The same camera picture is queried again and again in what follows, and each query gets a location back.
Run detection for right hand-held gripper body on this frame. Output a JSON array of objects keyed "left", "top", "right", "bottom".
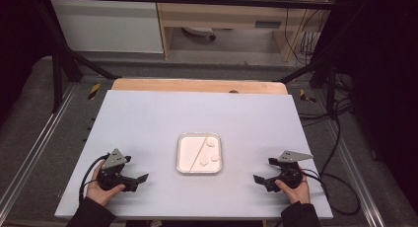
[{"left": 263, "top": 150, "right": 314, "bottom": 192}]

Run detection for office chair base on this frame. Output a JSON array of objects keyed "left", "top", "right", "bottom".
[{"left": 181, "top": 26, "right": 218, "bottom": 41}]

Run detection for thin bamboo skewer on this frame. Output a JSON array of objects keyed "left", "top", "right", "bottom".
[{"left": 188, "top": 133, "right": 211, "bottom": 173}]

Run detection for light wooden desk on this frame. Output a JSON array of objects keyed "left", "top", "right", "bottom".
[{"left": 154, "top": 0, "right": 339, "bottom": 63}]

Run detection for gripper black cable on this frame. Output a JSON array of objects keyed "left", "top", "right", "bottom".
[
  {"left": 299, "top": 114, "right": 362, "bottom": 217},
  {"left": 78, "top": 153, "right": 110, "bottom": 203}
]

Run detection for white cabinet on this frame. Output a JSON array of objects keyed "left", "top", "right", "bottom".
[{"left": 50, "top": 0, "right": 165, "bottom": 54}]

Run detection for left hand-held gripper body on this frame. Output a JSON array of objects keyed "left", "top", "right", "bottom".
[{"left": 96, "top": 148, "right": 139, "bottom": 192}]

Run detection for bundle of black floor cables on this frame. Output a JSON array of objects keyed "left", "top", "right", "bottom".
[{"left": 298, "top": 73, "right": 354, "bottom": 127}]

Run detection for person's right hand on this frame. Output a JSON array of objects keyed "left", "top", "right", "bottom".
[{"left": 274, "top": 169, "right": 312, "bottom": 205}]

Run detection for wooden table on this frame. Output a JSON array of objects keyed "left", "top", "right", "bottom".
[{"left": 110, "top": 77, "right": 290, "bottom": 96}]

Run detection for black curtain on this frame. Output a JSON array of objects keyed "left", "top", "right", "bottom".
[
  {"left": 0, "top": 0, "right": 55, "bottom": 124},
  {"left": 331, "top": 0, "right": 418, "bottom": 216}
]

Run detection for yellow black tape strip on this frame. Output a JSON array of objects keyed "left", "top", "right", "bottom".
[
  {"left": 87, "top": 82, "right": 102, "bottom": 101},
  {"left": 299, "top": 88, "right": 316, "bottom": 104}
]

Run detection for white metal tray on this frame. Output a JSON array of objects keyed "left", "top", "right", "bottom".
[{"left": 175, "top": 131, "right": 223, "bottom": 175}]

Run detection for person's left hand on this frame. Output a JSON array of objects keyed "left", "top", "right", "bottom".
[{"left": 85, "top": 159, "right": 127, "bottom": 208}]

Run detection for hanging black desk cables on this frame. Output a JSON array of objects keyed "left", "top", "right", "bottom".
[{"left": 284, "top": 0, "right": 331, "bottom": 66}]

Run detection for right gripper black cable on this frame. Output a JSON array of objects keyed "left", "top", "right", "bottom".
[{"left": 299, "top": 114, "right": 362, "bottom": 217}]

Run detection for aluminium floor rail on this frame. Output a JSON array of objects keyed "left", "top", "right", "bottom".
[
  {"left": 0, "top": 83, "right": 79, "bottom": 215},
  {"left": 322, "top": 120, "right": 386, "bottom": 227}
]

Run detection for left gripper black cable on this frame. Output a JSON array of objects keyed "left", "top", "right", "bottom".
[{"left": 78, "top": 153, "right": 110, "bottom": 203}]

